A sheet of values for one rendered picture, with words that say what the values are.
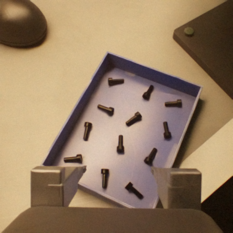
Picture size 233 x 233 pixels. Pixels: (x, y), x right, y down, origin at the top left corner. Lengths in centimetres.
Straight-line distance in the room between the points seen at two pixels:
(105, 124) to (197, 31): 14
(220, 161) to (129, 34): 17
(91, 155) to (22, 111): 8
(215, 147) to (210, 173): 2
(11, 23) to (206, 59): 20
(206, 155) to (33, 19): 22
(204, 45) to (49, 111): 17
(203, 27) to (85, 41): 13
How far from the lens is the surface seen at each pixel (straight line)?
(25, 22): 34
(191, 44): 34
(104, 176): 27
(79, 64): 33
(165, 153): 28
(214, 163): 29
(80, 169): 16
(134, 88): 31
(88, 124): 28
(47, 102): 31
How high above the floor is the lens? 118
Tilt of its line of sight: 63 degrees down
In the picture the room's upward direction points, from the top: 2 degrees counter-clockwise
